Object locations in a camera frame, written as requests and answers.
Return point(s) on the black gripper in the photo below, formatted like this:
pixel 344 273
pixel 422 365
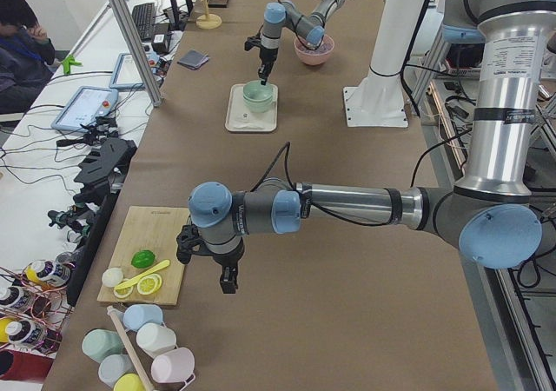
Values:
pixel 226 261
pixel 266 57

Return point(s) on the green bowl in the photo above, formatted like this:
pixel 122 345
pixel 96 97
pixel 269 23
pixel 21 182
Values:
pixel 257 92
pixel 258 105

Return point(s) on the pink bowl with ice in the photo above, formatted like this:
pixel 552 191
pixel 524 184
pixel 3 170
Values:
pixel 314 57

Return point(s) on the beige rabbit serving tray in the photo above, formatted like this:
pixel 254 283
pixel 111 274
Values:
pixel 240 119

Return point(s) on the yellow plastic knife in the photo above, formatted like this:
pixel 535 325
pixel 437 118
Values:
pixel 133 281

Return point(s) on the folded grey cloth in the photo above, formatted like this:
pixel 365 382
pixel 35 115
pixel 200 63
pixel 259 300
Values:
pixel 193 60

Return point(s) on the wooden mug tree stand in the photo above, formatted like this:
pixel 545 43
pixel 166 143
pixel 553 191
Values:
pixel 207 20

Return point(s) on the lemon slice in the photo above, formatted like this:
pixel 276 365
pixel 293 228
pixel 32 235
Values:
pixel 122 293
pixel 149 284

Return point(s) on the green lime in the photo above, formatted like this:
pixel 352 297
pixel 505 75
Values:
pixel 143 259

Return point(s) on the white mug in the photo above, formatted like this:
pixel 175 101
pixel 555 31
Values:
pixel 155 339

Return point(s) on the wooden cutting board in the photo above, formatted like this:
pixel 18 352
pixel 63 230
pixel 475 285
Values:
pixel 154 229

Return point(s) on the pink mug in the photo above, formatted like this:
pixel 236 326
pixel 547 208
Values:
pixel 173 365

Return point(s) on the blue mug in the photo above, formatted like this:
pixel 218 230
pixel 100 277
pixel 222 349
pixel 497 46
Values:
pixel 137 315

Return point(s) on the white garlic bulb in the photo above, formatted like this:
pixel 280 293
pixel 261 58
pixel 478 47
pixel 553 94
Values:
pixel 111 277

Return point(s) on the black keyboard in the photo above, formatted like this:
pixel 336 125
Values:
pixel 143 16

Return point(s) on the yellow mug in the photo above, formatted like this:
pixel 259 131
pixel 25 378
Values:
pixel 129 382

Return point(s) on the blue teach pendant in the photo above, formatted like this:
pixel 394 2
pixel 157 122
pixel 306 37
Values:
pixel 84 107
pixel 125 75

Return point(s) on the grey mug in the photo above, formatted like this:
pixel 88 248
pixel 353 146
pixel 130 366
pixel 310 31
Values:
pixel 113 367

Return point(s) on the green mug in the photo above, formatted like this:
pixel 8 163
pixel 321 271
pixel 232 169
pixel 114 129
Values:
pixel 98 344

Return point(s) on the seated person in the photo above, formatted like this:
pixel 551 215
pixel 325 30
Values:
pixel 26 55

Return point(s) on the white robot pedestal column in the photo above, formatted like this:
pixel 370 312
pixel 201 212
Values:
pixel 378 100

